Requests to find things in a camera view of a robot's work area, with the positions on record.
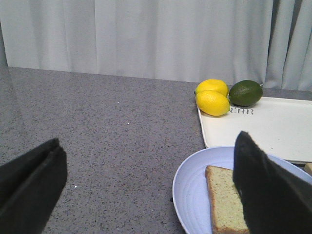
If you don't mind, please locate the white rectangular tray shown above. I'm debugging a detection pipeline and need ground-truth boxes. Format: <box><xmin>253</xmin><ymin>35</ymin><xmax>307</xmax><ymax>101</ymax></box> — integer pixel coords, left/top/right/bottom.
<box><xmin>198</xmin><ymin>97</ymin><xmax>312</xmax><ymax>163</ymax></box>

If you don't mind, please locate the yellow lemon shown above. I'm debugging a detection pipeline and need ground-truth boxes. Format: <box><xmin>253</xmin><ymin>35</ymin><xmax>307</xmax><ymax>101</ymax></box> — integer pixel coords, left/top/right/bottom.
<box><xmin>195</xmin><ymin>79</ymin><xmax>229</xmax><ymax>97</ymax></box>
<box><xmin>195</xmin><ymin>90</ymin><xmax>230</xmax><ymax>117</ymax></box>

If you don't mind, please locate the green lime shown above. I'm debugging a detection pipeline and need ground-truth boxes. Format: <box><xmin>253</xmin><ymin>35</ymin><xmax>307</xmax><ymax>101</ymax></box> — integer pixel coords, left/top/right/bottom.
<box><xmin>229</xmin><ymin>80</ymin><xmax>263</xmax><ymax>107</ymax></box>

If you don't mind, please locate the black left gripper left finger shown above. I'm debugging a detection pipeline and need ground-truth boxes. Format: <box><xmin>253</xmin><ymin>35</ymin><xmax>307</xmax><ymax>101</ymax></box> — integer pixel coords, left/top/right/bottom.
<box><xmin>0</xmin><ymin>138</ymin><xmax>67</xmax><ymax>234</ymax></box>

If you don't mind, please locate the light blue round plate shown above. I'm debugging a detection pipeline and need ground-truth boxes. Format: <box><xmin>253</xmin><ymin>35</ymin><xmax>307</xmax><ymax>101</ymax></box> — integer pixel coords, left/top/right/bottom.
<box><xmin>172</xmin><ymin>146</ymin><xmax>312</xmax><ymax>234</ymax></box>

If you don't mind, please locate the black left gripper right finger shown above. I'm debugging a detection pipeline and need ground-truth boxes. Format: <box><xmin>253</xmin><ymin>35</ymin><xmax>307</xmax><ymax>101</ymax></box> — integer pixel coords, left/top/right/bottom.
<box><xmin>233</xmin><ymin>131</ymin><xmax>312</xmax><ymax>234</ymax></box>

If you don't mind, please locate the grey curtain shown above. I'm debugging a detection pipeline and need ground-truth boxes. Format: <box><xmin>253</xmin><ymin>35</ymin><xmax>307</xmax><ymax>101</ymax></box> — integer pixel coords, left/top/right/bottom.
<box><xmin>0</xmin><ymin>0</ymin><xmax>312</xmax><ymax>91</ymax></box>

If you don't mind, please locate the front yellow lemon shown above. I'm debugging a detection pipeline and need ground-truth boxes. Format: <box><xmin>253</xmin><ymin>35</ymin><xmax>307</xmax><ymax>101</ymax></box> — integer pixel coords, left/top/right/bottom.
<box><xmin>195</xmin><ymin>90</ymin><xmax>230</xmax><ymax>117</ymax></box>

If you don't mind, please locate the rear yellow lemon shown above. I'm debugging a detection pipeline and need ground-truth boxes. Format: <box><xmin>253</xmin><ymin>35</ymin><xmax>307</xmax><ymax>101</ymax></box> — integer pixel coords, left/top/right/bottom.
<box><xmin>195</xmin><ymin>79</ymin><xmax>229</xmax><ymax>97</ymax></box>

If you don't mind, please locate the wooden cutting board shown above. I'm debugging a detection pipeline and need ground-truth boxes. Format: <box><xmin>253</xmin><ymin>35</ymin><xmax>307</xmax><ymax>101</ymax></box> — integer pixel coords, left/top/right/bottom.
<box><xmin>304</xmin><ymin>163</ymin><xmax>312</xmax><ymax>176</ymax></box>

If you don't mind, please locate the bottom bread slice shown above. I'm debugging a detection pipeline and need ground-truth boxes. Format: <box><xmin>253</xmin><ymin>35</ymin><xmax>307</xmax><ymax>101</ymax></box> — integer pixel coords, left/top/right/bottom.
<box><xmin>205</xmin><ymin>165</ymin><xmax>250</xmax><ymax>234</ymax></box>

